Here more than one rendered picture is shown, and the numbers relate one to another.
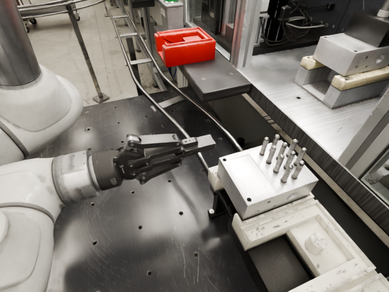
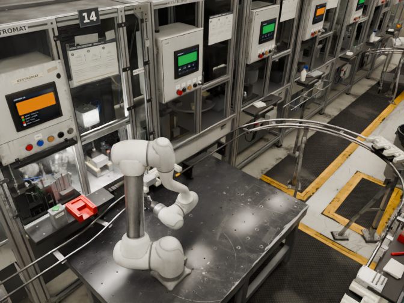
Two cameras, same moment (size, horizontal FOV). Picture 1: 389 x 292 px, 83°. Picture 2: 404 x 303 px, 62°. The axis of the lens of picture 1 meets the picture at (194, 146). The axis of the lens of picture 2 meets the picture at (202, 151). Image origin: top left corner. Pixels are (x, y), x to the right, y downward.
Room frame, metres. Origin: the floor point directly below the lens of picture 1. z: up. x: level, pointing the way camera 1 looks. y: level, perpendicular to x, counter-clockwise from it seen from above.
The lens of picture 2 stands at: (0.78, 1.73, 2.42)
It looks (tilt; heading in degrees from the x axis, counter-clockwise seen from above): 34 degrees down; 241
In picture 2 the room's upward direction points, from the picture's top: 2 degrees clockwise
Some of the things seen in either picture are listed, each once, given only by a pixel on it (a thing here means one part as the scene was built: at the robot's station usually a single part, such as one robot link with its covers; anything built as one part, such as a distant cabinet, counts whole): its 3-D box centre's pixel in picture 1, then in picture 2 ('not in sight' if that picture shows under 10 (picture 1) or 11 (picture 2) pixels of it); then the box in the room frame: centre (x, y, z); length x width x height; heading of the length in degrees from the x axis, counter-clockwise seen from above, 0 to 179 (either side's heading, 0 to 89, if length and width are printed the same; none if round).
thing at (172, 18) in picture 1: (174, 19); (57, 215); (0.83, 0.07, 0.97); 0.08 x 0.08 x 0.12; 21
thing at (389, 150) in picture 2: not in sight; (386, 151); (-1.79, 0.35, 0.84); 0.37 x 0.14 x 0.10; 79
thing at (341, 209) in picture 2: not in sight; (365, 201); (-2.08, 0.19, 0.01); 1.00 x 0.55 x 0.01; 21
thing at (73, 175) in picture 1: (81, 175); (160, 210); (0.24, 0.21, 0.88); 0.09 x 0.06 x 0.09; 20
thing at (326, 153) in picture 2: not in sight; (372, 106); (-4.12, -1.39, 0.01); 5.85 x 0.59 x 0.01; 21
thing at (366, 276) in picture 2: not in sight; (371, 277); (-0.54, 1.20, 0.92); 0.13 x 0.10 x 0.09; 111
